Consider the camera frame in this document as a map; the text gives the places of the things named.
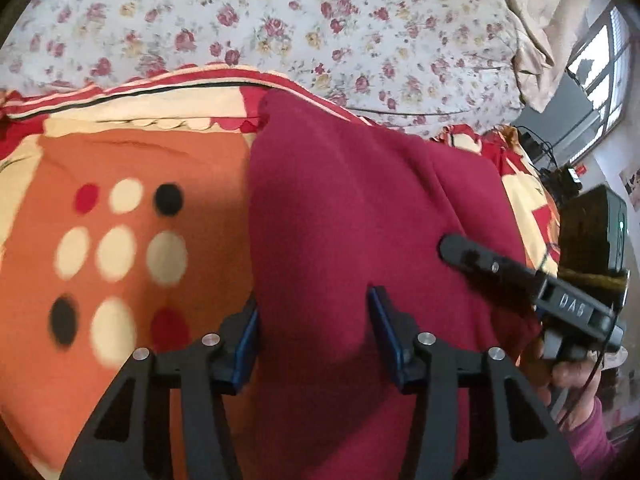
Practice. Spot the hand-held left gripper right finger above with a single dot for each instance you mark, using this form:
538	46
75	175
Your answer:
387	340

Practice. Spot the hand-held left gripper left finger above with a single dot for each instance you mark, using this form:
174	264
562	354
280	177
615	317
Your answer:
246	345

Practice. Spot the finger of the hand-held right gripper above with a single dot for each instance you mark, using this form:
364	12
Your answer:
480	259

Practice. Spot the dark red garment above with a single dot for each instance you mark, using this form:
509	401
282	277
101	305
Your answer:
350	210

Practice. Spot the person's right forearm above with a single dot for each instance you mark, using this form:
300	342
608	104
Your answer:
595	440

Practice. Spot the person's right hand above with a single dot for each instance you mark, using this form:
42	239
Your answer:
575	385

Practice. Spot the black charger device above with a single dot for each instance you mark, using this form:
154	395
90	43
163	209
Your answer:
562	180

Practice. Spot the window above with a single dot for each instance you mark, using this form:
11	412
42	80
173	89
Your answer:
600	75

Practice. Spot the beige curtain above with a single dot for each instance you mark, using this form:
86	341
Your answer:
545	25

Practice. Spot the printed red orange blanket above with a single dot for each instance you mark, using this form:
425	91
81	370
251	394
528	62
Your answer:
125	150

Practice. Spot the floral white quilt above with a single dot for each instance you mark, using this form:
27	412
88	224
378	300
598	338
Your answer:
250	20

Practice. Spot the wall poster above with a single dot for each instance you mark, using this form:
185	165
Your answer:
631	187

